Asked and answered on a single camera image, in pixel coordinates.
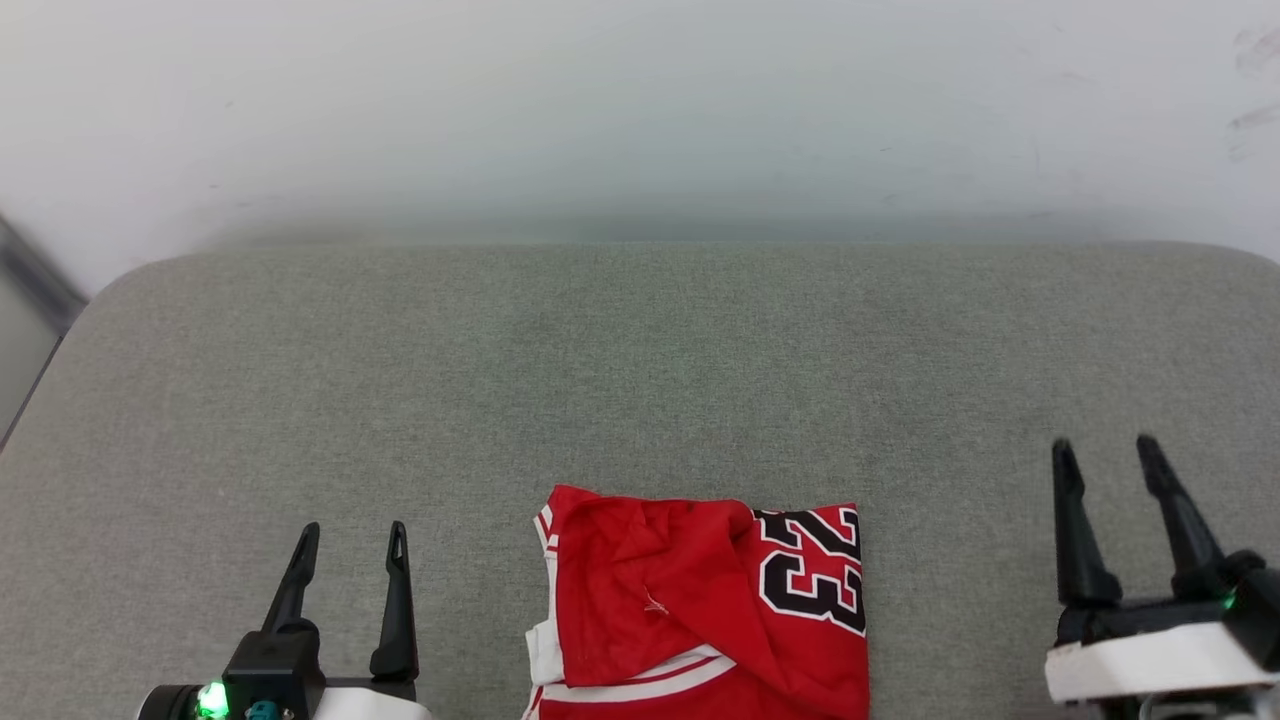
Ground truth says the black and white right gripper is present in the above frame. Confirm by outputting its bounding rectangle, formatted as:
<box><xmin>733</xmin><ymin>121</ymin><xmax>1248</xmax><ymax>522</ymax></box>
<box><xmin>1043</xmin><ymin>434</ymin><xmax>1280</xmax><ymax>707</ymax></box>

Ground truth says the red Bulls 23 basketball jersey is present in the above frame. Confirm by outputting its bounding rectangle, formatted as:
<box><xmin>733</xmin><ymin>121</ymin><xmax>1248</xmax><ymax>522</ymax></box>
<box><xmin>521</xmin><ymin>484</ymin><xmax>872</xmax><ymax>720</ymax></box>

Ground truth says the dark grey wall trim strip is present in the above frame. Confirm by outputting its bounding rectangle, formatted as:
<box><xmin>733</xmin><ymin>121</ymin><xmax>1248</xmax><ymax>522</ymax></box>
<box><xmin>0</xmin><ymin>213</ymin><xmax>89</xmax><ymax>336</ymax></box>

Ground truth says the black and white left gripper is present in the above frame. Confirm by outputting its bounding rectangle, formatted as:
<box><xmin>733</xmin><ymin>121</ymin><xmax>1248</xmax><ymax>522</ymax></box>
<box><xmin>134</xmin><ymin>520</ymin><xmax>435</xmax><ymax>720</ymax></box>

